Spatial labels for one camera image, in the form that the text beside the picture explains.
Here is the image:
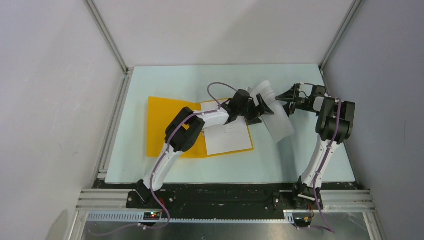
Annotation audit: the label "left controller board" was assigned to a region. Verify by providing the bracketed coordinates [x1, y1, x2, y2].
[143, 211, 162, 221]

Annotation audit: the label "white slotted cable duct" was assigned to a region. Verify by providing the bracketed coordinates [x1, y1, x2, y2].
[86, 211, 296, 224]

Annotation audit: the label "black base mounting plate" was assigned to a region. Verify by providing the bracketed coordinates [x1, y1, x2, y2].
[126, 181, 323, 221]

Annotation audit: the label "yellow plastic folder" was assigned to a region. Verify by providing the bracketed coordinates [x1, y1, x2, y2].
[146, 96, 255, 159]

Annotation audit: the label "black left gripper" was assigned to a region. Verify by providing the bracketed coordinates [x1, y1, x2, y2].
[237, 94, 273, 126]

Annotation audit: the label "white printed paper sheets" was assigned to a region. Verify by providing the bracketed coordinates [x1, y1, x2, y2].
[203, 116, 254, 158]

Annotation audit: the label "left aluminium corner post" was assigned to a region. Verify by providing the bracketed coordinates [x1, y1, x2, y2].
[83, 0, 129, 75]

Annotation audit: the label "right aluminium corner post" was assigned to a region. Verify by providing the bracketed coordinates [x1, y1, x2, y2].
[319, 0, 365, 76]

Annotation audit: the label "right controller board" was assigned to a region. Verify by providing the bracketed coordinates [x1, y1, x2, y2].
[293, 217, 312, 228]

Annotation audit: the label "aluminium frame rail front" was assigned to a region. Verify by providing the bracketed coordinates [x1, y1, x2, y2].
[76, 189, 377, 213]

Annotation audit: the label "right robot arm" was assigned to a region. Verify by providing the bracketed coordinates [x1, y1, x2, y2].
[274, 83, 356, 209]

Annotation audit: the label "controller board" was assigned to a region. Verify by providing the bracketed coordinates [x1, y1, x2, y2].
[293, 217, 312, 228]
[143, 211, 162, 221]

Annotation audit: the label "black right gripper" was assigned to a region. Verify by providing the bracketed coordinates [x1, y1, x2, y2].
[272, 83, 319, 118]

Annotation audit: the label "white text paper sheet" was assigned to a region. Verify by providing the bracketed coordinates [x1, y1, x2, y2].
[251, 80, 295, 144]

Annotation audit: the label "aluminium corner post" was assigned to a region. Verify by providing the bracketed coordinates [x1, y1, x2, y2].
[83, 0, 129, 75]
[319, 0, 365, 76]

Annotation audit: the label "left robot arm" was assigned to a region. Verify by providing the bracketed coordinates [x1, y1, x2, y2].
[135, 89, 275, 208]

